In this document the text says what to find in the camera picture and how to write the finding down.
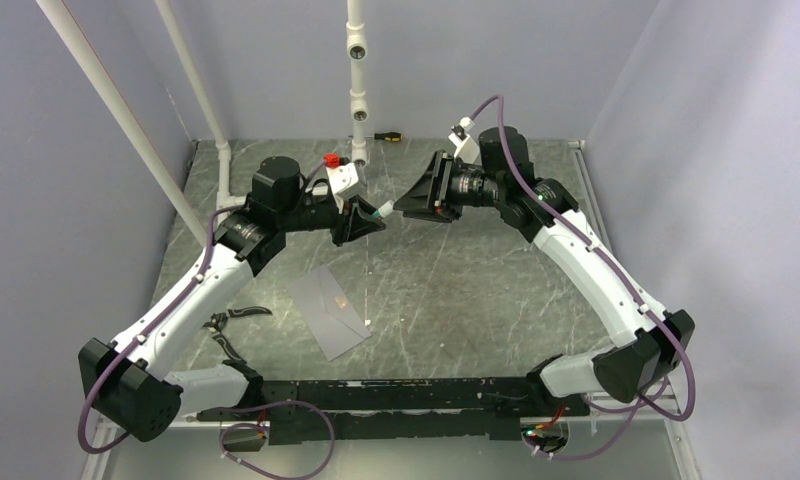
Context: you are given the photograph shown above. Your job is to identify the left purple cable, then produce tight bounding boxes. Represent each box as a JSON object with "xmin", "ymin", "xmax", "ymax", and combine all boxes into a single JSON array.
[{"xmin": 76, "ymin": 162, "xmax": 328, "ymax": 456}]

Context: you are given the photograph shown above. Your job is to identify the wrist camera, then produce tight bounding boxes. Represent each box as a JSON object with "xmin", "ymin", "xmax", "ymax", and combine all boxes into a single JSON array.
[
  {"xmin": 448, "ymin": 117, "xmax": 480, "ymax": 164},
  {"xmin": 323, "ymin": 153, "xmax": 365, "ymax": 202}
]

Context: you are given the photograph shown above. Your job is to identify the purple loop cable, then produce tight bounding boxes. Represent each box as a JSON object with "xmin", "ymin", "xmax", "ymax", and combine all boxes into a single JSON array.
[{"xmin": 218, "ymin": 395, "xmax": 339, "ymax": 480}]

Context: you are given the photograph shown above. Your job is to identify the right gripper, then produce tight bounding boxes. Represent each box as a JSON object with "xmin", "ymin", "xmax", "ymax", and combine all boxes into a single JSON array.
[{"xmin": 393, "ymin": 150, "xmax": 505, "ymax": 223}]

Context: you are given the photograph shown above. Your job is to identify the green white glue stick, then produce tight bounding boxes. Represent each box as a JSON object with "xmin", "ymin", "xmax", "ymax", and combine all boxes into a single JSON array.
[{"xmin": 370, "ymin": 200, "xmax": 394, "ymax": 219}]

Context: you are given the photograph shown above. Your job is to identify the aluminium table edge rail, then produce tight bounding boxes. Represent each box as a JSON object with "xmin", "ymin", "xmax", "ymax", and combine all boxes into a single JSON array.
[{"xmin": 568, "ymin": 140, "xmax": 702, "ymax": 479}]

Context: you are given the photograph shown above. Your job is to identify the grey envelope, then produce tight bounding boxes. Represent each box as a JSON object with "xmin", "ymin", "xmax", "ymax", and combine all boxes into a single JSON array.
[{"xmin": 287, "ymin": 266, "xmax": 371, "ymax": 361}]

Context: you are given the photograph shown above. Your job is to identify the black pliers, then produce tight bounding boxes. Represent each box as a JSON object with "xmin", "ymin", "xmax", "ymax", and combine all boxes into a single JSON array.
[{"xmin": 201, "ymin": 305, "xmax": 273, "ymax": 364}]

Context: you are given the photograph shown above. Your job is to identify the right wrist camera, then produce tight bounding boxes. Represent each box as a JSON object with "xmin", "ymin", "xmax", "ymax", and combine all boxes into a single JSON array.
[{"xmin": 448, "ymin": 117, "xmax": 480, "ymax": 164}]

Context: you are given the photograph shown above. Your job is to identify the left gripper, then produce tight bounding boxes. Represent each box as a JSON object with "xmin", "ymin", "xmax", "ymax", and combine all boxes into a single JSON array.
[{"xmin": 279, "ymin": 193, "xmax": 386, "ymax": 247}]

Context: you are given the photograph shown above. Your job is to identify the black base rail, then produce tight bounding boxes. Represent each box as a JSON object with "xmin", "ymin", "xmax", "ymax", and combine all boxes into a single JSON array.
[{"xmin": 197, "ymin": 376, "xmax": 589, "ymax": 446}]

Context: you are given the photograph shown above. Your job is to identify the white pvc pipe frame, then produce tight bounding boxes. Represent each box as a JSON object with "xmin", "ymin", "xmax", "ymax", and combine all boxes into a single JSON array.
[{"xmin": 37, "ymin": 1, "xmax": 369, "ymax": 243}]

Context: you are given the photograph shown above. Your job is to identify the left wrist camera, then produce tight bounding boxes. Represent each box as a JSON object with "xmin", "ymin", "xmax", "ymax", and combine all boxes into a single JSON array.
[{"xmin": 323, "ymin": 153, "xmax": 365, "ymax": 202}]

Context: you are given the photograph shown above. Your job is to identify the yellow black screwdriver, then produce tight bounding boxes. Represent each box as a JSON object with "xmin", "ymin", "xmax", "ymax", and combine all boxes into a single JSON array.
[{"xmin": 371, "ymin": 132, "xmax": 403, "ymax": 143}]

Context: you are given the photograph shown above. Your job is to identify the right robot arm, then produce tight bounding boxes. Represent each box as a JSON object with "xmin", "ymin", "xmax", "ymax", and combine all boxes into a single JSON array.
[{"xmin": 394, "ymin": 126, "xmax": 695, "ymax": 415}]

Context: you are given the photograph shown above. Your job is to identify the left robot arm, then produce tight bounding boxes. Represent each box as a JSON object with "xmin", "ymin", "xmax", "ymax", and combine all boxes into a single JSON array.
[{"xmin": 77, "ymin": 155, "xmax": 393, "ymax": 453}]

